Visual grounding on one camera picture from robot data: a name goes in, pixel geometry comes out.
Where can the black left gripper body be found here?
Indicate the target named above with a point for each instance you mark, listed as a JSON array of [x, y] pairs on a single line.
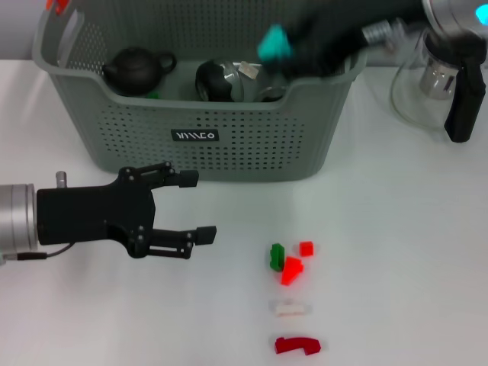
[[91, 213]]

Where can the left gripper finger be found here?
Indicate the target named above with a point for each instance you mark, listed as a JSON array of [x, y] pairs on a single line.
[[187, 179], [204, 234]]

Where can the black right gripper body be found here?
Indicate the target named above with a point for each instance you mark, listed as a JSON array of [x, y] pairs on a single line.
[[328, 42]]

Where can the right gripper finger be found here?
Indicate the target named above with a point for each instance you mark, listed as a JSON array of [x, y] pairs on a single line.
[[280, 66]]

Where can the teal toy brick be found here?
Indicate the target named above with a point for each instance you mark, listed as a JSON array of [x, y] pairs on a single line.
[[274, 43]]

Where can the glass teacup black base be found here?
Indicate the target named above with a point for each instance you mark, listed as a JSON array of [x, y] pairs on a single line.
[[272, 93], [213, 82]]

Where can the white toy brick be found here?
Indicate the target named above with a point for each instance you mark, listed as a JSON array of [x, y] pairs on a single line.
[[248, 70], [289, 309]]

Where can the green toy brick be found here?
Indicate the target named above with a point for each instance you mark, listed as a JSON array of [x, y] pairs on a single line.
[[276, 257], [153, 96]]

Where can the grey perforated storage bin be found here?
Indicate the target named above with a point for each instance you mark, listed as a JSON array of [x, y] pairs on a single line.
[[152, 126]]

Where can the long orange-red toy brick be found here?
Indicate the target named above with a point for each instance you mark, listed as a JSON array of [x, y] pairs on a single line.
[[291, 268]]

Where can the small red toy brick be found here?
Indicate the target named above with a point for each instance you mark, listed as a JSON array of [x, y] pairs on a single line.
[[306, 248]]

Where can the black clay teapot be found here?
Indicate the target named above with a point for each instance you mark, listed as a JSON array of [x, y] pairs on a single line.
[[133, 72]]

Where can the dark red curved brick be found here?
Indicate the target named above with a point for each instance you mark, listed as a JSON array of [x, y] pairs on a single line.
[[297, 345]]

